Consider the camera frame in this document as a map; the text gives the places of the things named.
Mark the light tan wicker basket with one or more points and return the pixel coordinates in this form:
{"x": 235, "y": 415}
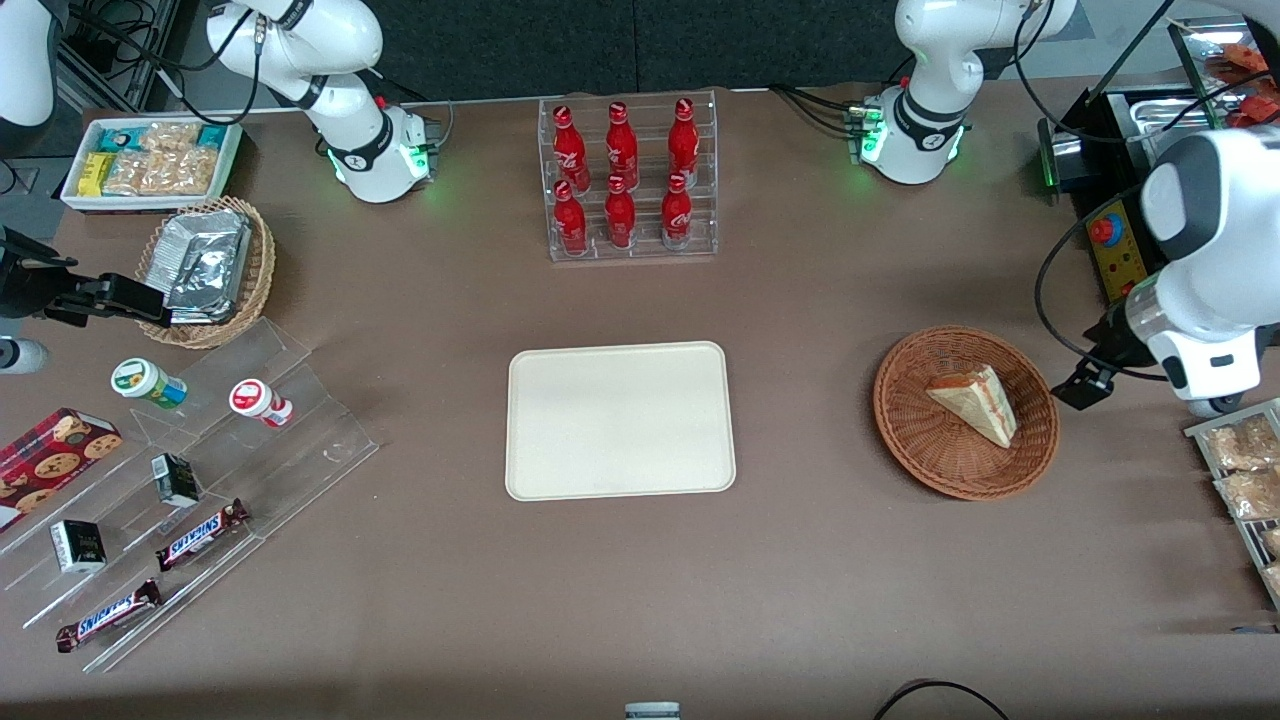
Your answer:
{"x": 255, "y": 280}

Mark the black food display case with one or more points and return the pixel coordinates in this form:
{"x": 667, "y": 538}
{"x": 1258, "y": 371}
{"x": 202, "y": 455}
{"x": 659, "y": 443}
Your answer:
{"x": 1110, "y": 130}

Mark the red round knob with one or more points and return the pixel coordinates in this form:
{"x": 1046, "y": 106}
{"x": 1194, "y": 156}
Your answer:
{"x": 1104, "y": 231}

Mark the green lid white cup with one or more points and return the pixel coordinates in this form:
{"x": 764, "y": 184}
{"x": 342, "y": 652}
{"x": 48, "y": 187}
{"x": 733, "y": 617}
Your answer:
{"x": 140, "y": 380}

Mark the clear acrylic bottle rack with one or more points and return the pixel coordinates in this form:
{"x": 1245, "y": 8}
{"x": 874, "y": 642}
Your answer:
{"x": 645, "y": 252}

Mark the small black white carton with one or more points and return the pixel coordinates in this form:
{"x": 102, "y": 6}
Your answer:
{"x": 78, "y": 546}
{"x": 176, "y": 482}

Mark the silver foil pack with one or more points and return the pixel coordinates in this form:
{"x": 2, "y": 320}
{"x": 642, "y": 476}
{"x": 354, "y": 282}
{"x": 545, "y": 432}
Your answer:
{"x": 205, "y": 308}
{"x": 205, "y": 250}

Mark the brown Snickers bar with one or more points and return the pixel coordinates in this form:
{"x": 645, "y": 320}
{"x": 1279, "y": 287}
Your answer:
{"x": 108, "y": 616}
{"x": 200, "y": 535}

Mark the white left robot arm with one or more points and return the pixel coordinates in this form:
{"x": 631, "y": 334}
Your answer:
{"x": 930, "y": 60}

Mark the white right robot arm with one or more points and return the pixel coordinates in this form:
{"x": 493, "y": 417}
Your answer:
{"x": 345, "y": 110}

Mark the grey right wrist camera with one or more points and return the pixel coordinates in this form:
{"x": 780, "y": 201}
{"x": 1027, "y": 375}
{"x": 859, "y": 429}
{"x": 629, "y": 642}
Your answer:
{"x": 20, "y": 357}

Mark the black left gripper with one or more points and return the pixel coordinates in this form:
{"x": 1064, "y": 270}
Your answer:
{"x": 1112, "y": 345}

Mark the teal snack pack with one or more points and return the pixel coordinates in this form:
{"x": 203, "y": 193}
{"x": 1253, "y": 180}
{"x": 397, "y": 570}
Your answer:
{"x": 118, "y": 138}
{"x": 212, "y": 136}

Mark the white rectangular snack bin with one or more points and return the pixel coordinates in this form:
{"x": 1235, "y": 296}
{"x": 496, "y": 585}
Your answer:
{"x": 72, "y": 195}

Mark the triangle sandwich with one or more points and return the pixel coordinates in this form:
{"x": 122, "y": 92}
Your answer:
{"x": 975, "y": 402}

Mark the brown wicker basket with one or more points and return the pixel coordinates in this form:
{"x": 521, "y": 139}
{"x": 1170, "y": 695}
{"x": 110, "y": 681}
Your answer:
{"x": 930, "y": 450}

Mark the steel food pan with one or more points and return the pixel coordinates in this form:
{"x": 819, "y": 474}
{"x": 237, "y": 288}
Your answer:
{"x": 1165, "y": 110}

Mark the red plaid cookie box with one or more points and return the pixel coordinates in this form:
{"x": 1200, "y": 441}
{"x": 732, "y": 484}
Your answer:
{"x": 50, "y": 465}

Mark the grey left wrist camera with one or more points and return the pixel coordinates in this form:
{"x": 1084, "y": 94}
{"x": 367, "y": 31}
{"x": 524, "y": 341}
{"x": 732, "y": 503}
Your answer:
{"x": 1216, "y": 405}

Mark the yellow snack pack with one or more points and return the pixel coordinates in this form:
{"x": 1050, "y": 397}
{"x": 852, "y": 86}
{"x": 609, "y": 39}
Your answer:
{"x": 95, "y": 175}

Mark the red lid white cup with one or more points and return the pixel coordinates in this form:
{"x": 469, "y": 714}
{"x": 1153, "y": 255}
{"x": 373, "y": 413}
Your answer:
{"x": 255, "y": 400}

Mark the red cola bottle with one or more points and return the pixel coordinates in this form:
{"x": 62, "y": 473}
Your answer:
{"x": 620, "y": 218}
{"x": 570, "y": 225}
{"x": 621, "y": 145}
{"x": 570, "y": 150}
{"x": 684, "y": 140}
{"x": 677, "y": 215}

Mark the clear bag of crackers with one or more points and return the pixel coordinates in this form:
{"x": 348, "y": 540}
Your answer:
{"x": 180, "y": 172}
{"x": 125, "y": 172}
{"x": 170, "y": 136}

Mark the clear bag of fried snacks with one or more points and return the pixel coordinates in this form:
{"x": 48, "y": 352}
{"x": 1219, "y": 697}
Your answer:
{"x": 1240, "y": 445}
{"x": 1250, "y": 493}

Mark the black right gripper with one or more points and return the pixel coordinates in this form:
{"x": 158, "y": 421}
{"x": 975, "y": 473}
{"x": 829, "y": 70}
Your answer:
{"x": 22, "y": 293}

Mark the clear acrylic stepped stand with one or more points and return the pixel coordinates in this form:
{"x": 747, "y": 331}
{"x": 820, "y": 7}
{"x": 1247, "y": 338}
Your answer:
{"x": 300, "y": 450}

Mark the beige plastic tray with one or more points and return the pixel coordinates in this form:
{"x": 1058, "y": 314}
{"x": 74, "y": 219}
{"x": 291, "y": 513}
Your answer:
{"x": 620, "y": 420}

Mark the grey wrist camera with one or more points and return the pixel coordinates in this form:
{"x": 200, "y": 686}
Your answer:
{"x": 1216, "y": 405}
{"x": 20, "y": 357}

